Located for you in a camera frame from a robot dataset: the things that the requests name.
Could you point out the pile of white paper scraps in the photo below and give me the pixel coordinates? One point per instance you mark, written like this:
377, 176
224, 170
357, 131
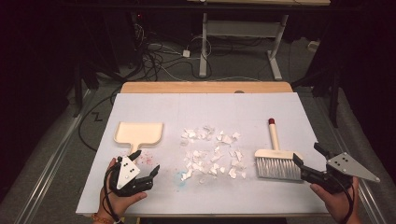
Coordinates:
199, 160

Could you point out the wooden table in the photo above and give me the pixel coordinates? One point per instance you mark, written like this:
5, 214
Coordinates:
202, 87

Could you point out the person's right hand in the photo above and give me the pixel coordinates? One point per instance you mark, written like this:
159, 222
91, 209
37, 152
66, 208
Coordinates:
337, 203

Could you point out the cream brush with grey bristles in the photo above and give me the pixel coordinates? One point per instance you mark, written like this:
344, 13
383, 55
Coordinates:
274, 165

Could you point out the white board table cover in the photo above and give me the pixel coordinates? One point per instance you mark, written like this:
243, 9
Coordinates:
202, 109

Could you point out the cream plastic dustpan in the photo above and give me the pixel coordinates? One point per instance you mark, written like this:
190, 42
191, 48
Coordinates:
138, 133

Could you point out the black metal stand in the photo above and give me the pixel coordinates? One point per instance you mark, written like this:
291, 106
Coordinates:
77, 93
334, 102

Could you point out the small white power adapter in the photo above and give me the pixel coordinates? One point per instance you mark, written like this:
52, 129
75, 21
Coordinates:
186, 53

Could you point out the metal floor rail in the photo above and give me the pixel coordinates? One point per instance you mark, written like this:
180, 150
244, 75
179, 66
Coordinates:
367, 199
49, 168

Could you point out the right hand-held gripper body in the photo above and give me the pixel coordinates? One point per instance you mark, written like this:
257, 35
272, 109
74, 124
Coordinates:
345, 166

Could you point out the white metal frame desk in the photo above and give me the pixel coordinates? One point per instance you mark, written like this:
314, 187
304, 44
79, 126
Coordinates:
243, 28

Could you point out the white box on floor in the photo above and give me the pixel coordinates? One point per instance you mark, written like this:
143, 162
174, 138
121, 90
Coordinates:
313, 45

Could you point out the person's left hand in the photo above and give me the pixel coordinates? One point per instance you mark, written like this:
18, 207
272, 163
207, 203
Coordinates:
120, 205

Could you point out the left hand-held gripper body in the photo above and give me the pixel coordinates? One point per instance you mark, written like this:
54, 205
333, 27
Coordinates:
127, 174

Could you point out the round grey table grommet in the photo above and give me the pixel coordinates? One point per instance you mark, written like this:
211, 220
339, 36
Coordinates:
239, 91

